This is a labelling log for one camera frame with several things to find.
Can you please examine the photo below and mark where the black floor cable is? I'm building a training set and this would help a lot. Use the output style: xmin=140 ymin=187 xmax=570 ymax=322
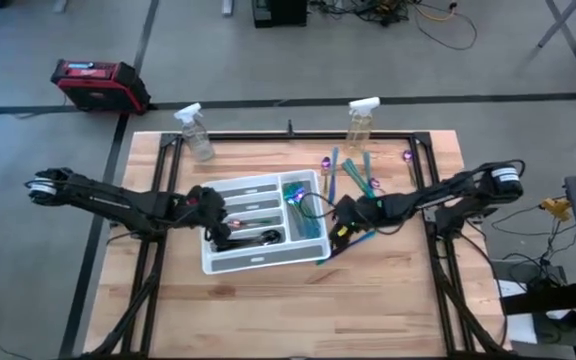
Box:
xmin=411 ymin=9 xmax=479 ymax=52

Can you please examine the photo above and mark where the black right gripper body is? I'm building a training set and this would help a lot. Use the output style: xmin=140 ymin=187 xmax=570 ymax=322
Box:
xmin=328 ymin=194 xmax=398 ymax=252

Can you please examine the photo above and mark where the black right camera cable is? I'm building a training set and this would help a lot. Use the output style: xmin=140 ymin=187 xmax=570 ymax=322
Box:
xmin=300 ymin=192 xmax=342 ymax=221

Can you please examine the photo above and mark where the black computer tower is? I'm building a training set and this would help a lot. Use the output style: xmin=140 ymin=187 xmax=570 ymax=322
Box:
xmin=251 ymin=0 xmax=309 ymax=29

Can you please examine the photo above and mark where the red black tool case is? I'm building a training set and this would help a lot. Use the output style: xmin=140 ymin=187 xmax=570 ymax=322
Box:
xmin=50 ymin=58 xmax=152 ymax=115

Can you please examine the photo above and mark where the large iridescent spoon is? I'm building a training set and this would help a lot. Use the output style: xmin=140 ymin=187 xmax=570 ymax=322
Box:
xmin=227 ymin=228 xmax=283 ymax=250
xmin=217 ymin=234 xmax=269 ymax=252

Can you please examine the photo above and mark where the yellow clamp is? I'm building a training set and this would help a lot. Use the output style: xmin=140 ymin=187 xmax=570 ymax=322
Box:
xmin=540 ymin=197 xmax=574 ymax=223

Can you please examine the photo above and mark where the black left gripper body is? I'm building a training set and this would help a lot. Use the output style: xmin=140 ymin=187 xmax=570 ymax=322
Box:
xmin=185 ymin=184 xmax=233 ymax=252

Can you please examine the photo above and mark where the yellow floor cable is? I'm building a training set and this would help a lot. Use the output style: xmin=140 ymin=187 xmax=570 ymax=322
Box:
xmin=417 ymin=3 xmax=458 ymax=22

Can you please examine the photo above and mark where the yellow liquid spray bottle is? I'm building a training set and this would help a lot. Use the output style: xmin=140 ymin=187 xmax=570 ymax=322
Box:
xmin=345 ymin=96 xmax=382 ymax=154

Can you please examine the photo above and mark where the white cutlery tray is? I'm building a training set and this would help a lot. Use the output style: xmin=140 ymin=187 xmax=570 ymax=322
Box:
xmin=199 ymin=168 xmax=333 ymax=276

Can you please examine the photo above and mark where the white paper sheet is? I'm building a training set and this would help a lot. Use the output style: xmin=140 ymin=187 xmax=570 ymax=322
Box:
xmin=497 ymin=279 xmax=574 ymax=346

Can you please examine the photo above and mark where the black crossbar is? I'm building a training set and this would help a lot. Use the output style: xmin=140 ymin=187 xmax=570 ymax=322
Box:
xmin=501 ymin=281 xmax=576 ymax=317

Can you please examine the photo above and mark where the tangled floor cable bundle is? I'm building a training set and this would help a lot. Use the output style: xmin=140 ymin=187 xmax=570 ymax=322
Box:
xmin=308 ymin=0 xmax=414 ymax=27

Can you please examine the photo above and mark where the clear spray bottle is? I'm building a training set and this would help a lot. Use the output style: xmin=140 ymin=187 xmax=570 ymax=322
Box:
xmin=173 ymin=102 xmax=216 ymax=162

